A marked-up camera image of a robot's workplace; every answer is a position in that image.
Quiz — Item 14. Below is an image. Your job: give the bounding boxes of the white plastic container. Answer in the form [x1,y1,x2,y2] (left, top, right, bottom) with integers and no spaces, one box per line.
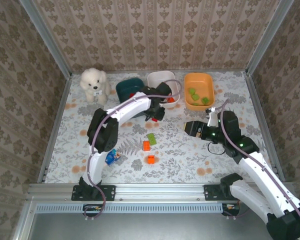
[146,70,181,109]

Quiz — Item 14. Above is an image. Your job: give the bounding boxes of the floral tablecloth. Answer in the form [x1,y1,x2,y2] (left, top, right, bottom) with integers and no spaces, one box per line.
[44,71,277,185]

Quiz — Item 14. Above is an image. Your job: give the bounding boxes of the teal plastic container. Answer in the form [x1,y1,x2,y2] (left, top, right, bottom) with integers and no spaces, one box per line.
[115,77,150,119]

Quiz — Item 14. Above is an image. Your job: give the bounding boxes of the long green lego brick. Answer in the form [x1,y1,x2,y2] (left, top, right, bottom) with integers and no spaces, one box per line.
[146,132,158,146]

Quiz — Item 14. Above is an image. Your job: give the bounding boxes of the orange plastic container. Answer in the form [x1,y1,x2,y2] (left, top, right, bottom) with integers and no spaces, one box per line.
[183,72,215,112]

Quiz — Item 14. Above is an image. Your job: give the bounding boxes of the white plush dog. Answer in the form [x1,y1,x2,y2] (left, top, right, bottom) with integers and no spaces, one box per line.
[79,67,111,104]

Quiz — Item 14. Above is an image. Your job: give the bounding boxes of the blue tissue pack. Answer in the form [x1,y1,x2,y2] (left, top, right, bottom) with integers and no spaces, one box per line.
[105,149,122,167]

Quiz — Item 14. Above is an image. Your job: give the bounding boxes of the grey metal panel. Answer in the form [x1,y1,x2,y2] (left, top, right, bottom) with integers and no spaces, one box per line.
[31,212,295,240]

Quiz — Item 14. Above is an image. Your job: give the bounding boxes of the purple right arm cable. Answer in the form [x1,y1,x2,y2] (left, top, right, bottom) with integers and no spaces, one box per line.
[219,99,300,233]

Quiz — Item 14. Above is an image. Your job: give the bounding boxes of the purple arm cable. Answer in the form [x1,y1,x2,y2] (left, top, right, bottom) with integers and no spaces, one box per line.
[83,79,183,221]
[219,99,300,233]

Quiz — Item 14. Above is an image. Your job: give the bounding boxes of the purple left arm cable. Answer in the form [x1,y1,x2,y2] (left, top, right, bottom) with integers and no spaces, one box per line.
[83,79,183,221]

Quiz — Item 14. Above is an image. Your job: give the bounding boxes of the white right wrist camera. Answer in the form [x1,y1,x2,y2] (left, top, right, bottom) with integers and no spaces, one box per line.
[206,106,217,127]

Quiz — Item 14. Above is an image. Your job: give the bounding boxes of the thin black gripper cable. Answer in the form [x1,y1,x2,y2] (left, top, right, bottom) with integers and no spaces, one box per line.
[206,141,226,156]

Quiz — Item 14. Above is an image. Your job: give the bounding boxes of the aluminium table side rail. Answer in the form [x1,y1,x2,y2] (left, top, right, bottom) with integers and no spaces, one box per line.
[244,72,287,183]
[37,73,73,183]

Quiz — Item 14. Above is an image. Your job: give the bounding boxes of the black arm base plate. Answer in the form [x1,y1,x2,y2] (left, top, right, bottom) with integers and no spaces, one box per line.
[203,184,241,202]
[71,184,116,202]

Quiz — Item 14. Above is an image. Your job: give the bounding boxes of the aluminium mounting rail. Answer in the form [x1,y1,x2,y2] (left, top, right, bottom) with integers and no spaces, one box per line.
[27,182,300,202]

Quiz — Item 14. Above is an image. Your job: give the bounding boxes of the slotted grey cable duct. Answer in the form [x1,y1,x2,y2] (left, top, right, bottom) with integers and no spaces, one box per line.
[36,202,223,214]

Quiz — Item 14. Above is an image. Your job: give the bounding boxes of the aluminium frame post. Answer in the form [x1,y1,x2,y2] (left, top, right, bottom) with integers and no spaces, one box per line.
[244,0,295,76]
[18,0,73,79]

